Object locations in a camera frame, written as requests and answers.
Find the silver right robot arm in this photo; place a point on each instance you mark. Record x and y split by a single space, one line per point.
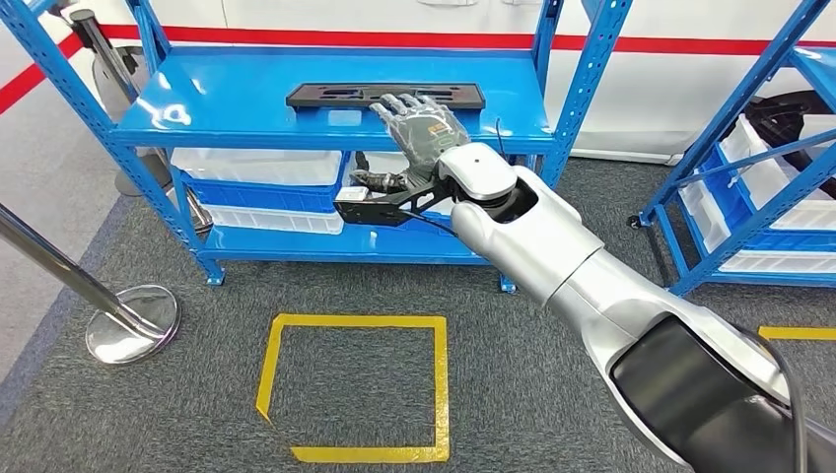
555 254

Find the blue plastic bin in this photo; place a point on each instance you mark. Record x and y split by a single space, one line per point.
725 189
261 196

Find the red barrier belt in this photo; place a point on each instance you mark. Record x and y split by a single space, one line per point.
33 78

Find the chrome stanchion post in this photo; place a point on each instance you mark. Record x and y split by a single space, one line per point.
59 264
91 33

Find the yellow floor tape square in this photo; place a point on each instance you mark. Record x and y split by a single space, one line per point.
441 385

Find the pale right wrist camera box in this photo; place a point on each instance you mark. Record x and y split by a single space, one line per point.
353 194

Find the white car with red stripe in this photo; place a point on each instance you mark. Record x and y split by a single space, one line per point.
653 98

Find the blue metal shelf rack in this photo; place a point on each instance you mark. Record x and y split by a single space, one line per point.
718 122
196 98

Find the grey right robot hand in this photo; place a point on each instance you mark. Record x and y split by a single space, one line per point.
424 134

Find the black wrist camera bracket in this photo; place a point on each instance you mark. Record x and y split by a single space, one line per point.
372 212

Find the black plastic slotted panel part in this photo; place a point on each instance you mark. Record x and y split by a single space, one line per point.
326 96

